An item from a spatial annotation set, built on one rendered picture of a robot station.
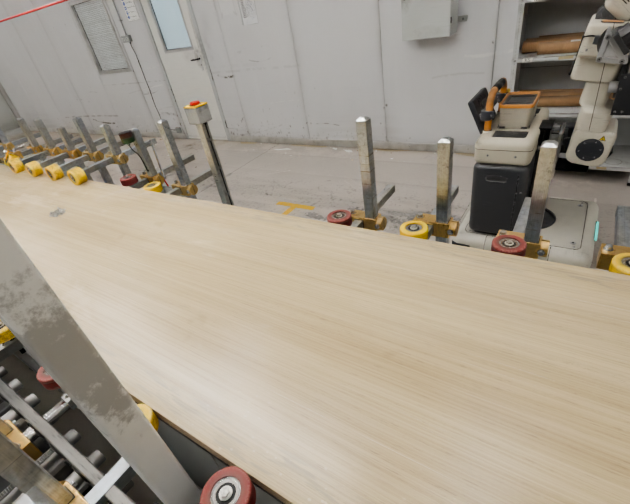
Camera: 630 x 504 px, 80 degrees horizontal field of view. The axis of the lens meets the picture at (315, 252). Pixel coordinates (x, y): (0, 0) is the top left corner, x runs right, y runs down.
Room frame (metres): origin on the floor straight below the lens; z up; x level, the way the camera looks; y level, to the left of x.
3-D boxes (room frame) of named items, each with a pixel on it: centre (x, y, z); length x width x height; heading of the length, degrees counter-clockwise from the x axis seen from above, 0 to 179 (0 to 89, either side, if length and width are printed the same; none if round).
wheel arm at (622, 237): (0.74, -0.81, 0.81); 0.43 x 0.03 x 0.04; 141
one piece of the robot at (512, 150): (1.80, -1.14, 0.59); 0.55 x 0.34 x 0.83; 140
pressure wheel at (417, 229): (0.91, -0.29, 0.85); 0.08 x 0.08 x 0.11
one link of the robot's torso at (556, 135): (1.68, -1.38, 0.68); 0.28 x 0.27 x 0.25; 140
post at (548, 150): (0.84, -0.61, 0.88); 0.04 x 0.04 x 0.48; 51
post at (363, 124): (1.15, -0.22, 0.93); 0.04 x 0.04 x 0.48; 51
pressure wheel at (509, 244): (0.75, -0.49, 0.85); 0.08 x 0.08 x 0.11
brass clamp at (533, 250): (0.85, -0.59, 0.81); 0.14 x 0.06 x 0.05; 51
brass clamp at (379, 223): (1.17, -0.21, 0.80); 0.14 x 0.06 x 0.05; 51
